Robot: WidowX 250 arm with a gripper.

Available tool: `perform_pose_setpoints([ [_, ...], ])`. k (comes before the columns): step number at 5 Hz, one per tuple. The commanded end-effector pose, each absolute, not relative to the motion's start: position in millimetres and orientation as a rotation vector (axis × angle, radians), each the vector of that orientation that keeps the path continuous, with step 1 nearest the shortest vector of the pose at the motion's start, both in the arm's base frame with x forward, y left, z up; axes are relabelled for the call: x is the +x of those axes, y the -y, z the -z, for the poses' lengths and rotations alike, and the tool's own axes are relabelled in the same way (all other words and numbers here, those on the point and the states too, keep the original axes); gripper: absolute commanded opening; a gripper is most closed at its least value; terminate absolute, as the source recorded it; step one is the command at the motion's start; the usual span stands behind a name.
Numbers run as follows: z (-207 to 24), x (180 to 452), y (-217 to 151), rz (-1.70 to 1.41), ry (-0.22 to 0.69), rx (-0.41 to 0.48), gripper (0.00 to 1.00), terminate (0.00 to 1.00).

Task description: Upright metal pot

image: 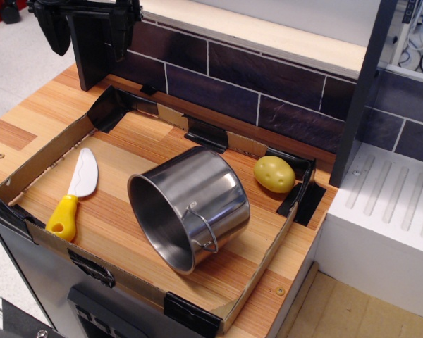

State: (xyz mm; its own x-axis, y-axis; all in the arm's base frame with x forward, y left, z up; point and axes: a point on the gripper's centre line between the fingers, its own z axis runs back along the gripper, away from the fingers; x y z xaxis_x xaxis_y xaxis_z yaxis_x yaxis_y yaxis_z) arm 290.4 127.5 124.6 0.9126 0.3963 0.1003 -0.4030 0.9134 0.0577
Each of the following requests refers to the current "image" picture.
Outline dark grey left side panel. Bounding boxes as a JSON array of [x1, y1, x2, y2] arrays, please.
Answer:
[[68, 16, 109, 92]]

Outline dark grey vertical post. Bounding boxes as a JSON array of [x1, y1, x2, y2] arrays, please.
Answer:
[[329, 0, 398, 187]]

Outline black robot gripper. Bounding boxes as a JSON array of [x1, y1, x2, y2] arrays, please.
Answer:
[[27, 1, 142, 62]]

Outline cardboard fence with black tape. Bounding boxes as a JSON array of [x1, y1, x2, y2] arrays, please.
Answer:
[[0, 84, 335, 337]]

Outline yellow plastic toy potato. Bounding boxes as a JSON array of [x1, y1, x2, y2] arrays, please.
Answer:
[[253, 156, 295, 194]]

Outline yellow handled white toy knife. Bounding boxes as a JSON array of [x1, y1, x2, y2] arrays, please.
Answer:
[[45, 148, 99, 242]]

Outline white ribbed drainboard sink unit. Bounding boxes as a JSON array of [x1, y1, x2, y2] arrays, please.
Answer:
[[316, 142, 423, 293]]

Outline stainless steel metal pot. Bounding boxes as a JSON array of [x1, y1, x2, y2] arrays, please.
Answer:
[[128, 146, 250, 275]]

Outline cables in background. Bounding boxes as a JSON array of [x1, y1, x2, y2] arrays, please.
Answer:
[[394, 0, 423, 77]]

